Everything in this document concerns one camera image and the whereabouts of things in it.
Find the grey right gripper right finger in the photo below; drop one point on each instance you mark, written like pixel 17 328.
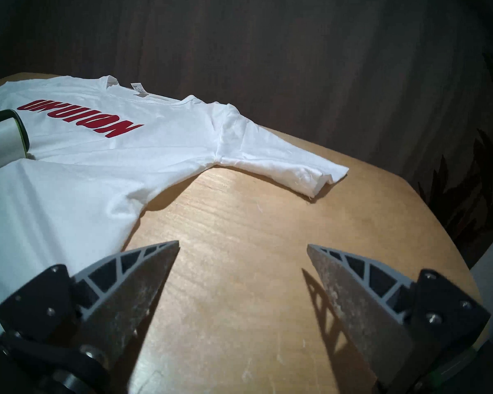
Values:
pixel 365 307

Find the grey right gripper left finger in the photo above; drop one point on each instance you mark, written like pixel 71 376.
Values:
pixel 119 298

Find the white t-shirt red print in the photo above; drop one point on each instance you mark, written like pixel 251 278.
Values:
pixel 107 159

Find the tall dark leafy plant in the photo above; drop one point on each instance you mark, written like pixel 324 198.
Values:
pixel 476 192

